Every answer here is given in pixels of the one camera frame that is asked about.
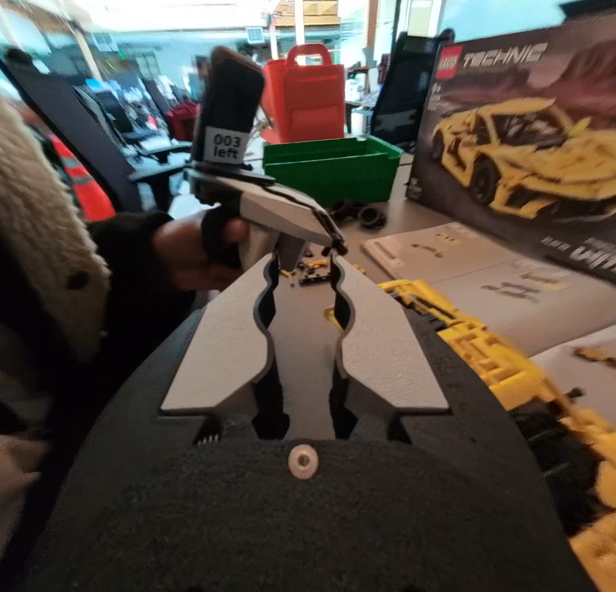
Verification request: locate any pile of yellow black pieces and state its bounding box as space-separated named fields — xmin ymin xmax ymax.
xmin=281 ymin=248 xmax=366 ymax=287

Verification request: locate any black mesh chair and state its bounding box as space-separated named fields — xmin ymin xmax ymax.
xmin=373 ymin=30 xmax=455 ymax=152

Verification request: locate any grey desk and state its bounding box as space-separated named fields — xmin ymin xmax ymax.
xmin=168 ymin=154 xmax=616 ymax=439

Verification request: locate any person's left hand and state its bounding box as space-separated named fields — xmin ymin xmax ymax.
xmin=151 ymin=214 xmax=252 ymax=292

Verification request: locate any orange traffic cone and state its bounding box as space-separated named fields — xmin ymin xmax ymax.
xmin=50 ymin=137 xmax=116 ymax=222

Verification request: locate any green plastic bin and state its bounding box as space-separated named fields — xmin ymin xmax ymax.
xmin=263 ymin=136 xmax=404 ymax=208

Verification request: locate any yellow brick toy car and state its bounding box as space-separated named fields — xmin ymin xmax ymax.
xmin=325 ymin=279 xmax=616 ymax=592

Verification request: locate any toy car set box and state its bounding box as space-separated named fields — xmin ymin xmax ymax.
xmin=406 ymin=24 xmax=616 ymax=284

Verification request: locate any dark office chair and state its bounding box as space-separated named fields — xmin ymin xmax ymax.
xmin=0 ymin=53 xmax=193 ymax=212

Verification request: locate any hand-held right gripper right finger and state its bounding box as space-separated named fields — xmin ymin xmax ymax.
xmin=331 ymin=253 xmax=450 ymax=414

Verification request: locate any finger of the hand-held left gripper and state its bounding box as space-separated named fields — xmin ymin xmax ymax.
xmin=262 ymin=182 xmax=348 ymax=257
xmin=240 ymin=187 xmax=336 ymax=249

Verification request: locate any building instruction booklet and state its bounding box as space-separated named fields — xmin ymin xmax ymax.
xmin=361 ymin=222 xmax=616 ymax=410

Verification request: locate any person's left forearm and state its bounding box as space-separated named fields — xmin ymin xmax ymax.
xmin=72 ymin=211 xmax=198 ymax=361

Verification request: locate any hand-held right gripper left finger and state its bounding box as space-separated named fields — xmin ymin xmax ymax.
xmin=160 ymin=253 xmax=280 ymax=414

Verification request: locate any red felt bag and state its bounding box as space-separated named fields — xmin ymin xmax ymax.
xmin=262 ymin=44 xmax=346 ymax=144

